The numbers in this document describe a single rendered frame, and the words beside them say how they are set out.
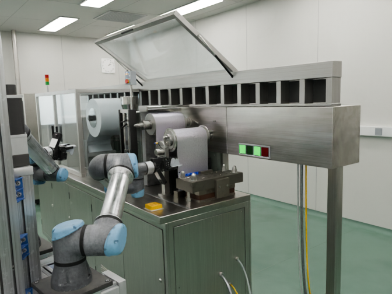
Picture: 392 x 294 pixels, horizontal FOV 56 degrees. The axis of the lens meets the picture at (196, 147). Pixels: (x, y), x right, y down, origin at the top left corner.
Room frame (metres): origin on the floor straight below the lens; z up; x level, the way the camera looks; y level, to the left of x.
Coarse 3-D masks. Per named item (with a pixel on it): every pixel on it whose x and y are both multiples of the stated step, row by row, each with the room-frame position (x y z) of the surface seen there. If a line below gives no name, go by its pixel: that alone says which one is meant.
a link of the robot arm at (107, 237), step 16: (112, 160) 1.64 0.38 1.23; (128, 160) 1.64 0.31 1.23; (112, 176) 1.57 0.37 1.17; (128, 176) 1.60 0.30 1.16; (112, 192) 1.48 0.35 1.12; (112, 208) 1.40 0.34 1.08; (96, 224) 1.32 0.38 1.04; (112, 224) 1.32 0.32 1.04; (96, 240) 1.27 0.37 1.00; (112, 240) 1.27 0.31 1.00
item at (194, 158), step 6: (180, 150) 2.21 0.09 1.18; (186, 150) 2.24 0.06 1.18; (192, 150) 2.27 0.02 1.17; (198, 150) 2.30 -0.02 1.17; (204, 150) 2.33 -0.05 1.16; (180, 156) 2.21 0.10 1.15; (186, 156) 2.24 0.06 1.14; (192, 156) 2.27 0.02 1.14; (198, 156) 2.30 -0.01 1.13; (204, 156) 2.33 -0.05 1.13; (180, 162) 2.21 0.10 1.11; (186, 162) 2.24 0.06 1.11; (192, 162) 2.27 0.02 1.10; (198, 162) 2.30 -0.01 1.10; (204, 162) 2.33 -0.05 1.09; (180, 168) 2.21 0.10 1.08; (186, 168) 2.24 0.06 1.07; (192, 168) 2.27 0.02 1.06; (198, 168) 2.30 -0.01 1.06; (204, 168) 2.32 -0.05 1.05
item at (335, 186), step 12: (228, 156) 2.63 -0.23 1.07; (228, 168) 2.63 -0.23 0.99; (336, 168) 1.89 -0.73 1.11; (336, 180) 1.89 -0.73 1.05; (336, 192) 1.89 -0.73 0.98; (336, 204) 1.89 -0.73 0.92; (336, 216) 1.88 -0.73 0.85; (336, 228) 1.88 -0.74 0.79; (336, 240) 1.88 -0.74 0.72; (336, 252) 1.89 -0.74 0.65; (336, 264) 1.89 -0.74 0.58; (336, 276) 1.89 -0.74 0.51; (336, 288) 1.89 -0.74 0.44
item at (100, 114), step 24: (48, 96) 3.48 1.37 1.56; (72, 96) 2.97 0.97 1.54; (96, 96) 2.99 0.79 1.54; (120, 96) 3.11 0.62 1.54; (48, 120) 3.54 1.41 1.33; (72, 120) 3.00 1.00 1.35; (96, 120) 2.98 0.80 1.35; (48, 144) 3.59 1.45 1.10; (72, 144) 3.03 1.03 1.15; (96, 144) 2.97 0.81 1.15; (72, 168) 3.07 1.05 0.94
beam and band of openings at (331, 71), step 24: (240, 72) 2.22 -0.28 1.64; (264, 72) 2.07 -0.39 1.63; (288, 72) 1.94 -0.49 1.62; (312, 72) 1.83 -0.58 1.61; (336, 72) 1.76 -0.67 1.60; (144, 96) 3.21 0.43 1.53; (168, 96) 2.99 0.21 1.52; (192, 96) 2.61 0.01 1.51; (216, 96) 2.51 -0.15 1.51; (240, 96) 2.23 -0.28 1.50; (264, 96) 2.13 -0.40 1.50; (288, 96) 2.03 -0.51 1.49; (312, 96) 1.90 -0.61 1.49; (336, 96) 1.77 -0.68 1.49
